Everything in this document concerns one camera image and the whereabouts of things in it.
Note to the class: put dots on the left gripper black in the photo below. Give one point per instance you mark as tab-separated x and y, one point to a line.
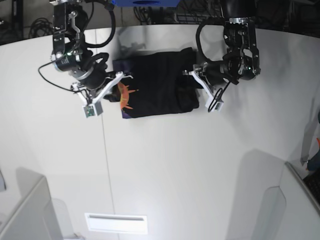
208	74

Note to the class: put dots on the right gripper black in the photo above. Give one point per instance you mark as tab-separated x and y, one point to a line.
93	79

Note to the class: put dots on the grey partition panel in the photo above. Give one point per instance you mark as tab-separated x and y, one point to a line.
301	218
34	217

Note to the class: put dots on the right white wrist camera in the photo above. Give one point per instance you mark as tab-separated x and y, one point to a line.
93	109

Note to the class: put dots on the black keyboard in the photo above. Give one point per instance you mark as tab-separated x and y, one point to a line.
313	184

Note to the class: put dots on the white table slot plate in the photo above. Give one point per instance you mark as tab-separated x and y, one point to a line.
119	224

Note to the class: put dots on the grey partition panel left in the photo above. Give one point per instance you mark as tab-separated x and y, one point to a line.
34	217

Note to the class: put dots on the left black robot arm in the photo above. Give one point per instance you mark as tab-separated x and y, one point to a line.
242	58

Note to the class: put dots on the grey partition panel right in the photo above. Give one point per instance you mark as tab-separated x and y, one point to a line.
301	218

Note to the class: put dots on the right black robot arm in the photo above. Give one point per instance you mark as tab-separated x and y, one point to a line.
71	53

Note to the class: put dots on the black T-shirt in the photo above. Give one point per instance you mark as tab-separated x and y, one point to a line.
157	85

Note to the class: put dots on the blue plastic bin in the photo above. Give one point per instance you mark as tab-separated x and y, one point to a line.
146	3

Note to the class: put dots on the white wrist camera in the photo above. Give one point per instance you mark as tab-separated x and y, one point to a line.
93	109
214	105

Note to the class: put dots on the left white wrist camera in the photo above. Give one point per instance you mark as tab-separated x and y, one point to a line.
214	105

